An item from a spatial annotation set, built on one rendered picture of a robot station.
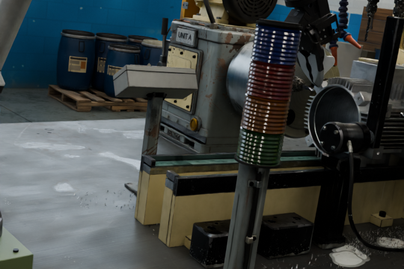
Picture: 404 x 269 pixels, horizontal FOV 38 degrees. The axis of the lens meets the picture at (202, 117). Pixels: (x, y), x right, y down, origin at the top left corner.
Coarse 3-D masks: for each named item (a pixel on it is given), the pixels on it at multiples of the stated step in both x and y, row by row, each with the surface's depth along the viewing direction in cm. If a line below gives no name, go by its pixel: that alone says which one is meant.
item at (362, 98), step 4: (324, 84) 131; (316, 88) 132; (320, 88) 131; (316, 92) 132; (360, 92) 121; (364, 92) 121; (356, 96) 122; (360, 96) 121; (364, 96) 121; (368, 96) 121; (356, 100) 122; (360, 100) 121; (364, 100) 120; (368, 100) 120; (360, 104) 121; (364, 104) 121; (308, 136) 134; (308, 140) 134; (308, 144) 134; (312, 144) 133; (356, 156) 123
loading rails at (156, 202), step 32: (160, 160) 114; (192, 160) 117; (224, 160) 120; (288, 160) 127; (320, 160) 132; (160, 192) 112; (192, 192) 103; (224, 192) 107; (288, 192) 115; (384, 192) 131; (160, 224) 106; (192, 224) 105; (384, 224) 128
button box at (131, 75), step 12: (120, 72) 123; (132, 72) 121; (144, 72) 123; (156, 72) 125; (168, 72) 126; (180, 72) 128; (192, 72) 130; (120, 84) 123; (132, 84) 121; (144, 84) 122; (156, 84) 124; (168, 84) 125; (180, 84) 127; (192, 84) 129; (120, 96) 125; (132, 96) 127; (144, 96) 128; (168, 96) 131; (180, 96) 132
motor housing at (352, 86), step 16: (336, 80) 127; (352, 80) 125; (368, 80) 129; (320, 96) 132; (336, 96) 135; (352, 96) 122; (320, 112) 135; (336, 112) 138; (352, 112) 141; (368, 112) 121; (400, 112) 127; (320, 128) 135; (384, 128) 125; (400, 128) 127; (384, 144) 127; (368, 160) 129; (384, 160) 132
